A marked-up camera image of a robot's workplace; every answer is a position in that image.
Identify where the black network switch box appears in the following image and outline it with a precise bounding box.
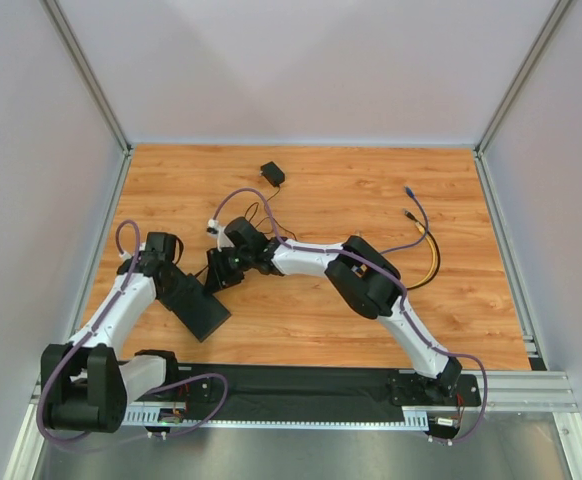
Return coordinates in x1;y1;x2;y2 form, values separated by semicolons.
165;275;231;343

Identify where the blue ethernet cable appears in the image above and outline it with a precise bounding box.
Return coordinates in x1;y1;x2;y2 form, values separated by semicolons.
380;185;430;255

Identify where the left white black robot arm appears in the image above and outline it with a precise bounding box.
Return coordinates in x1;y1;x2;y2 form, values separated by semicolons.
36;232;184;441

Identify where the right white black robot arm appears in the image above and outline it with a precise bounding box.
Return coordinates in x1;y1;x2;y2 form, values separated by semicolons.
205;217;462;397

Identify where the black power adapter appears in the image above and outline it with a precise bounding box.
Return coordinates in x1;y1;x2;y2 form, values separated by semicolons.
260;161;286;188

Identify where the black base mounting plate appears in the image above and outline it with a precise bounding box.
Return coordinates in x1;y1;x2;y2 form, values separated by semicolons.
167;364;482;422

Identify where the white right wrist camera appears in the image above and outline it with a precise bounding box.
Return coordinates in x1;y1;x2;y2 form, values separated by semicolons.
206;218;234;250

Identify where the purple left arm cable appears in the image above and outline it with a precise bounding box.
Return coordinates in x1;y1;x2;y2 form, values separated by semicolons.
35;219;230;442

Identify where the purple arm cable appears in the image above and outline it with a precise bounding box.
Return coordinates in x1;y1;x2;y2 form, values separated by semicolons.
35;219;230;442
212;187;492;447

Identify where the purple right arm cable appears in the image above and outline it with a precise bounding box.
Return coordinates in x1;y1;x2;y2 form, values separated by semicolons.
212;187;492;447

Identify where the grey slotted cable duct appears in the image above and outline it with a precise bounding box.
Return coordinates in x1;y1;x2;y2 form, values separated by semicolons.
122;403;429;431

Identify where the left aluminium frame post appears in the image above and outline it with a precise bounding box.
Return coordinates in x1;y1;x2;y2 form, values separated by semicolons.
40;0;132;154

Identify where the aluminium frame post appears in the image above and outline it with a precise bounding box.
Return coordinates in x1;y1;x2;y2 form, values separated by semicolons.
40;0;132;154
474;0;575;157

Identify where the front aluminium frame rail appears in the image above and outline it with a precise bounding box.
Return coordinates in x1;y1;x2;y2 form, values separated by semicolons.
30;369;579;414

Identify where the right aluminium frame post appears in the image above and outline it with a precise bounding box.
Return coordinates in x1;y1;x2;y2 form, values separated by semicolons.
474;0;575;157

